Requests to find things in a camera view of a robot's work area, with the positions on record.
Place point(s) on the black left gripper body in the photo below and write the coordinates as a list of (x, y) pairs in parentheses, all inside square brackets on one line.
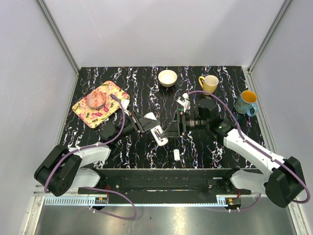
[(128, 127)]

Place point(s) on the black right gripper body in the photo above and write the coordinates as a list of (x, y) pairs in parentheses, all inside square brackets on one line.
[(191, 123)]

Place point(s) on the white remote control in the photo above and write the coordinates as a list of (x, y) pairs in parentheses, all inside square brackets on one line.
[(157, 131)]

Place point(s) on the white remote battery cover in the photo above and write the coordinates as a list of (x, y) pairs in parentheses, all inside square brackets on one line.
[(176, 154)]

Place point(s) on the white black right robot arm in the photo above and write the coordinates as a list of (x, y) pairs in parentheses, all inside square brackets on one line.
[(280, 179)]

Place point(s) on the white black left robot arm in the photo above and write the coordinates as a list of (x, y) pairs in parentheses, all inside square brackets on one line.
[(59, 171)]

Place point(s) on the yellow mug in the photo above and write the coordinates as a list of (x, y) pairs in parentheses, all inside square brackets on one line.
[(209, 83)]

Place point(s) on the pink patterned glass bowl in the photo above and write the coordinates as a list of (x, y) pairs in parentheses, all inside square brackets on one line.
[(95, 100)]

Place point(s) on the blue butterfly mug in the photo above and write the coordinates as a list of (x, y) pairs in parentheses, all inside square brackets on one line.
[(246, 104)]

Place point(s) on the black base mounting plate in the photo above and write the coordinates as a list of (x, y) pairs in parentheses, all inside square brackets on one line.
[(170, 186)]

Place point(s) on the cream ceramic bowl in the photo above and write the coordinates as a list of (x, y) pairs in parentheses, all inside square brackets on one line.
[(167, 78)]

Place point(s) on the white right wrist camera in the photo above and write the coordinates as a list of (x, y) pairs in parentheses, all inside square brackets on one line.
[(184, 102)]

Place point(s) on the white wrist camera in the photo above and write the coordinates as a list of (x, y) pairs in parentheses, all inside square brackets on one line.
[(125, 104), (184, 102)]

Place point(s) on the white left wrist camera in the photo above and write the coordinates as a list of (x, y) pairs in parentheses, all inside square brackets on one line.
[(125, 104)]

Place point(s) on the aluminium frame post left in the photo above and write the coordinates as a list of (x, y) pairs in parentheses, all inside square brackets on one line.
[(57, 34)]

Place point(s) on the aluminium frame post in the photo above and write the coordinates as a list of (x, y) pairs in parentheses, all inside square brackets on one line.
[(270, 33), (57, 34)]

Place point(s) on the aluminium frame post right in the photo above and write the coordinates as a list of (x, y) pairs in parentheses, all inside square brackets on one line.
[(270, 33)]

